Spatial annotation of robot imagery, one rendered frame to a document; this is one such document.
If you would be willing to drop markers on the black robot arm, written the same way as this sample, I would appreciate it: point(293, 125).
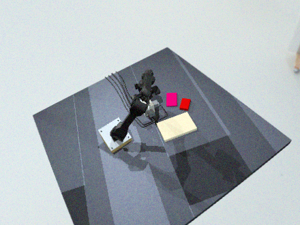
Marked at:
point(137, 108)

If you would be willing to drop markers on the pink flat rectangular pad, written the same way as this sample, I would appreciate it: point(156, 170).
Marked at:
point(171, 99)

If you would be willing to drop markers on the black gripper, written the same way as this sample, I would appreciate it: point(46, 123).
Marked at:
point(155, 90)

